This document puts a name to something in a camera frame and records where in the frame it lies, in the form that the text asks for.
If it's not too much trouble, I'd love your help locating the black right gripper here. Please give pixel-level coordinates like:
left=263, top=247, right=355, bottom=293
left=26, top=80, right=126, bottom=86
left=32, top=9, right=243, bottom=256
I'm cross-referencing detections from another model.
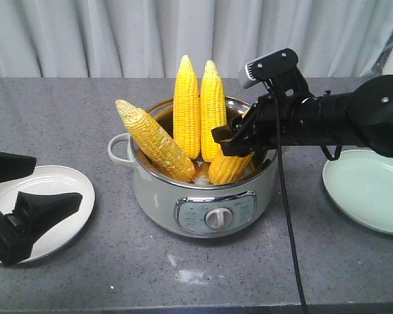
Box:
left=211, top=95, right=301, bottom=157

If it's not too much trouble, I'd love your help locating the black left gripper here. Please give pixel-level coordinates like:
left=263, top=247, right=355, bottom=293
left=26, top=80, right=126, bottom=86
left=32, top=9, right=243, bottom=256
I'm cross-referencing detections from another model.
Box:
left=0, top=152, right=83, bottom=266

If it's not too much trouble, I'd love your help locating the white plate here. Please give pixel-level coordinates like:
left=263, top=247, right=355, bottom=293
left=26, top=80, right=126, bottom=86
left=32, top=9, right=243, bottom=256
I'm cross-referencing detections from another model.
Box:
left=0, top=165, right=95, bottom=263

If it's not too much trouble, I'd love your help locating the tall yellow corn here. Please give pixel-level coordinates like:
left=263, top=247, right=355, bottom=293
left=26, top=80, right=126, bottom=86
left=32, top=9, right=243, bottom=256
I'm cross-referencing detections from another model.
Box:
left=200, top=60, right=227, bottom=162
left=173, top=55, right=200, bottom=160

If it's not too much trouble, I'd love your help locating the pale yellow corn cob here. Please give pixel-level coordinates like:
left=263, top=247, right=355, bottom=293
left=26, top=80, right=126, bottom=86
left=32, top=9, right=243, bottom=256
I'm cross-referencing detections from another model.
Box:
left=115, top=99, right=196, bottom=183

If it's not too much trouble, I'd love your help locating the pale green plate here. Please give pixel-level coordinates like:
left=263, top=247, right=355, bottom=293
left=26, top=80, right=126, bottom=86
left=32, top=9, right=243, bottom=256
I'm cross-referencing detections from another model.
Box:
left=322, top=149, right=393, bottom=235

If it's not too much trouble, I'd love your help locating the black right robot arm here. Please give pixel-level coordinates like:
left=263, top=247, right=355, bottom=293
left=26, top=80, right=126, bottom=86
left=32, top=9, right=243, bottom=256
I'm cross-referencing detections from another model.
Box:
left=212, top=75, right=393, bottom=157

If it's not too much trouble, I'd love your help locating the pale green electric pot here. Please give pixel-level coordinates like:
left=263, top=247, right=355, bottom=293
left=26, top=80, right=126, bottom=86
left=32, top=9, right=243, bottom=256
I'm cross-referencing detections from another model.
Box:
left=107, top=99, right=278, bottom=238

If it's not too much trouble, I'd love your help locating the grey curtain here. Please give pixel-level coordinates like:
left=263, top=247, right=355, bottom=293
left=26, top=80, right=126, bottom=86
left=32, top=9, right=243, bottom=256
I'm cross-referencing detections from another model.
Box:
left=0, top=1, right=393, bottom=78

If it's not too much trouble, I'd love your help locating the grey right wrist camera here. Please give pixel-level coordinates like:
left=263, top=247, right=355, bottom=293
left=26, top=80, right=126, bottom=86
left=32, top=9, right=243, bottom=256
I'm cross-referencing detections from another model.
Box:
left=238, top=48, right=299, bottom=89

